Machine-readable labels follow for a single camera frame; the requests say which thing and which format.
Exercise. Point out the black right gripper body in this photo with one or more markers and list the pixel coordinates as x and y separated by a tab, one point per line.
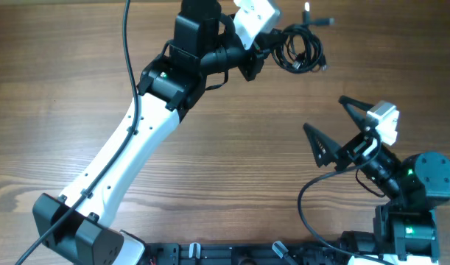
353	150

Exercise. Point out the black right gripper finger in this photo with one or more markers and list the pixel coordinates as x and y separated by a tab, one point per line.
324	149
356	110

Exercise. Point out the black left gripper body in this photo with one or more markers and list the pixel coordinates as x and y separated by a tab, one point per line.
252	56

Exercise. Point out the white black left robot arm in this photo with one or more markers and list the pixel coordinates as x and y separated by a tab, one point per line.
76	223

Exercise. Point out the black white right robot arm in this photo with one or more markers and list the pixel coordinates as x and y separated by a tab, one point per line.
405	228

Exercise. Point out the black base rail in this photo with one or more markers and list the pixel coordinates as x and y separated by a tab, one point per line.
244	254

